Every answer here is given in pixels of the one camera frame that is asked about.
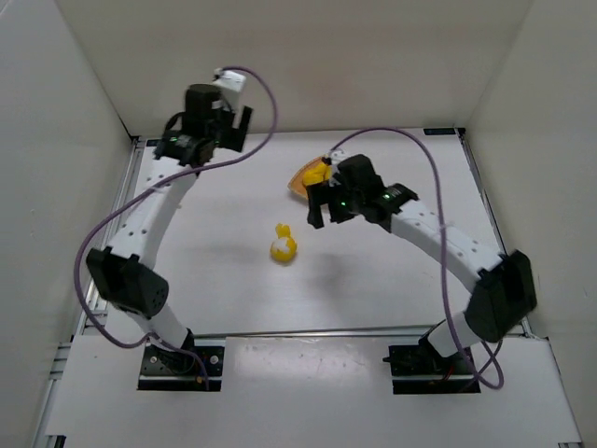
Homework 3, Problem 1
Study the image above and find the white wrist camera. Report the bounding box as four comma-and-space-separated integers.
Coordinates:
325, 147, 350, 165
212, 68, 246, 104

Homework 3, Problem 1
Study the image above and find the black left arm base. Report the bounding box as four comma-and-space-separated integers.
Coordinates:
137, 339, 225, 392

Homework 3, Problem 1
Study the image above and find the yellow fake fruit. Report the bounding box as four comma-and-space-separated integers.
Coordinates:
270, 223, 298, 264

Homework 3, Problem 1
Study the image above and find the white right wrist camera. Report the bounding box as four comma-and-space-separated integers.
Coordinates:
325, 147, 350, 165

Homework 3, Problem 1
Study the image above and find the yellow fake banana piece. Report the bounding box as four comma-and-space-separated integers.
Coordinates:
302, 160, 331, 187

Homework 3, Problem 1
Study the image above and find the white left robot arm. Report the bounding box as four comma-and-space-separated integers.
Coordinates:
76, 70, 253, 357

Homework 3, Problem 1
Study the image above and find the woven orange fruit bowl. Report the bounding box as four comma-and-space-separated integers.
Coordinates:
287, 156, 324, 201

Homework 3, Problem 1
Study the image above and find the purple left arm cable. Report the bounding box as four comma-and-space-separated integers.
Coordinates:
74, 64, 280, 391

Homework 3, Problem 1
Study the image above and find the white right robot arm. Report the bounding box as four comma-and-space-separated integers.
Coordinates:
325, 149, 537, 358

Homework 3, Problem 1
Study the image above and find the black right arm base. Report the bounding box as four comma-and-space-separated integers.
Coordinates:
382, 344, 480, 395

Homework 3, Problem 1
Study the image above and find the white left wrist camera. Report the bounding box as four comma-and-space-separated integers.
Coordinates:
212, 68, 246, 104

